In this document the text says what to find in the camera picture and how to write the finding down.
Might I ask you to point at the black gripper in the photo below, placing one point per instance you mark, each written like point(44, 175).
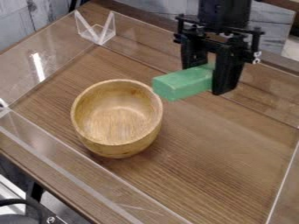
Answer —
point(219, 30)

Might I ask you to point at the green rectangular block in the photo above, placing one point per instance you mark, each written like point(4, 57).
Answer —
point(184, 83)

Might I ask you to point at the brown wooden bowl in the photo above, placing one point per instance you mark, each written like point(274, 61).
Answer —
point(116, 116)

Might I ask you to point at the black metal table leg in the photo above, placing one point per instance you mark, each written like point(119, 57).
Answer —
point(39, 212)

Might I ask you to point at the clear acrylic corner bracket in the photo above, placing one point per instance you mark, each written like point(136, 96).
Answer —
point(99, 34)

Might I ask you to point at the clear acrylic tray wall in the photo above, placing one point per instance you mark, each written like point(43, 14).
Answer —
point(102, 196)

